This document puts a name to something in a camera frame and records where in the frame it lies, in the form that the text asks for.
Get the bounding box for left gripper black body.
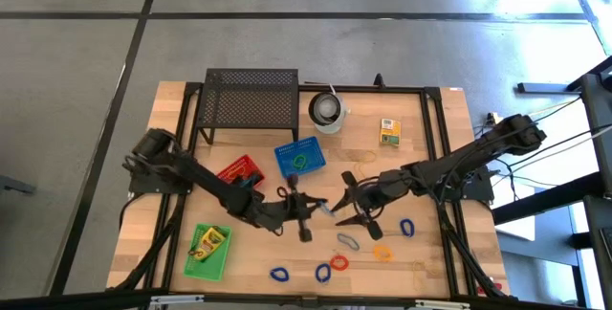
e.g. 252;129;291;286
270;174;313;244

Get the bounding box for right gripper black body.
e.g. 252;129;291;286
341;170;403;243

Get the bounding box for yellow rubber band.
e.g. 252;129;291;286
353;150;379;181
411;260;430;293

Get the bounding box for small yellow green box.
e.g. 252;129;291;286
380;118;402;147

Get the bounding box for large yellow green crayon box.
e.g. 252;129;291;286
193;226;227;261

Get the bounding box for black desk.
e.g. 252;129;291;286
492;55;612;310

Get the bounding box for orange coil wristband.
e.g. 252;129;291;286
372;244;394;263

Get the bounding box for blue plastic basket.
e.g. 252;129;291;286
274;136;327;180

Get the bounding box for red plastic basket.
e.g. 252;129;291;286
217;154;265;189

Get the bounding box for green plastic basket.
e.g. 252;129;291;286
181;223;233;282

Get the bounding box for black metal mesh shelf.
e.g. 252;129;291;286
195;68;300;146

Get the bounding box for black rig crossbar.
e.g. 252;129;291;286
0;286;612;310

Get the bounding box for grey chair base leg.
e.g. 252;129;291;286
0;173;37;196

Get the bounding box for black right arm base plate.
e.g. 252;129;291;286
426;162;494;203

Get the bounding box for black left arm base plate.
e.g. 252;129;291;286
127;155;196;195

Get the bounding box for yellow floor cable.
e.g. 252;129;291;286
530;97;582;121

